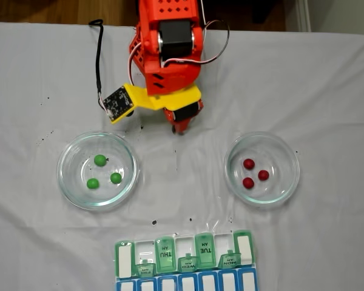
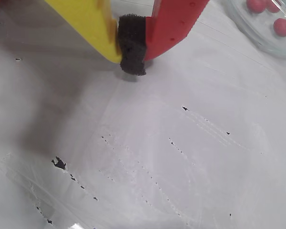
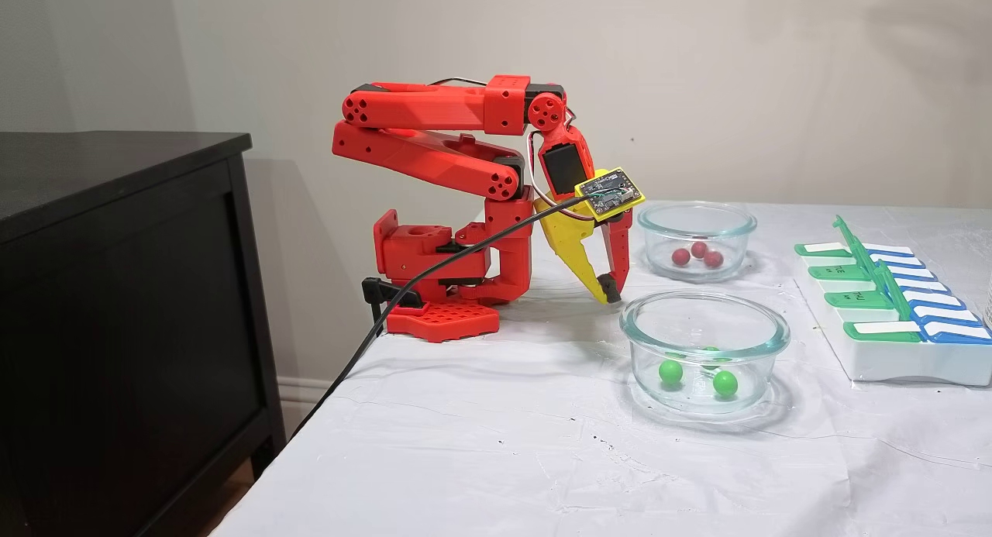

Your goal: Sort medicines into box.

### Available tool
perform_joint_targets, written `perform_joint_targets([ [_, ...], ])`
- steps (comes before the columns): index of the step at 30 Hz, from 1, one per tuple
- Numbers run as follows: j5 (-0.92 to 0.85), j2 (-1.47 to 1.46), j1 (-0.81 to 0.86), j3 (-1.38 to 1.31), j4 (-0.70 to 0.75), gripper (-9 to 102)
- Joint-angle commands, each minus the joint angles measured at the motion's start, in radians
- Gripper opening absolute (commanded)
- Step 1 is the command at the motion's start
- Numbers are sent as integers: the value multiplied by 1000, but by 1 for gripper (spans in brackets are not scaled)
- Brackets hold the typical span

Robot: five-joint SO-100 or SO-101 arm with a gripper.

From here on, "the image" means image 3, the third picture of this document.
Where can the red ball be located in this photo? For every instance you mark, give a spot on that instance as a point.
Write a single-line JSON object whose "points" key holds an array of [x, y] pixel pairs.
{"points": [[699, 249], [680, 256], [714, 259]]}

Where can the weekly pill organizer box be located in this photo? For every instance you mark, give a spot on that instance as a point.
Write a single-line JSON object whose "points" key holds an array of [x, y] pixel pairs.
{"points": [[891, 359]]}

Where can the glass bowl for red balls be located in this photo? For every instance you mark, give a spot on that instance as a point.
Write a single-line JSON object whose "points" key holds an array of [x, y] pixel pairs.
{"points": [[697, 211]]}

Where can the green ball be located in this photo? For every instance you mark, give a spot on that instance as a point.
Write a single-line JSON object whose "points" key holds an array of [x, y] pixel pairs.
{"points": [[711, 354], [725, 383], [671, 373]]}

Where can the glass bowl with green balls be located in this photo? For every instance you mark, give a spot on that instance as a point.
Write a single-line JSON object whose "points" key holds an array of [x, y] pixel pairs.
{"points": [[705, 401]]}

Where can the black table clamp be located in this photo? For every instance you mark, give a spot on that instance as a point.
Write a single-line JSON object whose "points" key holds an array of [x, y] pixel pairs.
{"points": [[387, 291]]}

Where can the white tablecloth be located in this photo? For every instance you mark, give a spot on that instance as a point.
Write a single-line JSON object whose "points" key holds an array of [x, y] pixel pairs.
{"points": [[542, 459]]}

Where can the black wooden cabinet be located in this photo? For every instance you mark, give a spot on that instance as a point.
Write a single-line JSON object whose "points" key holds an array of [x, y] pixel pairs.
{"points": [[116, 328]]}

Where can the camera board on yellow mount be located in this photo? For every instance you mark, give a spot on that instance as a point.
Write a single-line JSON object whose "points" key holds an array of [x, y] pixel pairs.
{"points": [[611, 192]]}

